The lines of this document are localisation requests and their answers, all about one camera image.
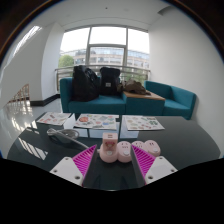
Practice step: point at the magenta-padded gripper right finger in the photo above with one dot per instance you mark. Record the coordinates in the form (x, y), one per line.
(160, 168)

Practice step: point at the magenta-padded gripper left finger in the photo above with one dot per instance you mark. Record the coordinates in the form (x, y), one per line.
(66, 170)

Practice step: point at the pink bear-print charger block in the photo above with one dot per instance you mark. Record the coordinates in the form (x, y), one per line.
(109, 141)

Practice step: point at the pink power strip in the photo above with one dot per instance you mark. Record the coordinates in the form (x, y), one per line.
(125, 152)

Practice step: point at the wood-topped teal side table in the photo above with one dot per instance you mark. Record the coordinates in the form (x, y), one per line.
(143, 103)

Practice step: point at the teal armchair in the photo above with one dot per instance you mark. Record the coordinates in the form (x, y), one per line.
(176, 100)

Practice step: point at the teal two-seat sofa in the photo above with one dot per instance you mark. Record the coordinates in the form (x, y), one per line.
(100, 105)

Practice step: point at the brown jacket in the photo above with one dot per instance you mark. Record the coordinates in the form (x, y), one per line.
(135, 87)

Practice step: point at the row of wooden chairs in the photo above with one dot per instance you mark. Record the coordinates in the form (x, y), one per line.
(20, 95)

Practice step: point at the large black backpack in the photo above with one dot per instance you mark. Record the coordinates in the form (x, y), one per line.
(85, 83)

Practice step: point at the metal window railing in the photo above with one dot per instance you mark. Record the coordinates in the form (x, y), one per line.
(65, 71)

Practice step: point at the small black backpack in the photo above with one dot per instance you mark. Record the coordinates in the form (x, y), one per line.
(110, 81)

